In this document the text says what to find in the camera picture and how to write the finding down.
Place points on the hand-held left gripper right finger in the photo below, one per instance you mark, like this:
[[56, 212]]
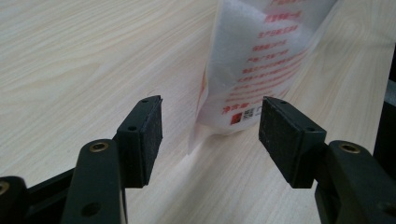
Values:
[[289, 143]]

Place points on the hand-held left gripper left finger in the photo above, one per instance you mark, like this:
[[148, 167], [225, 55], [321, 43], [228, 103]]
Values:
[[138, 143]]

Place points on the translucent red-printed refill pouch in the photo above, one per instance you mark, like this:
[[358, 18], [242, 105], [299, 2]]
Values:
[[243, 56]]

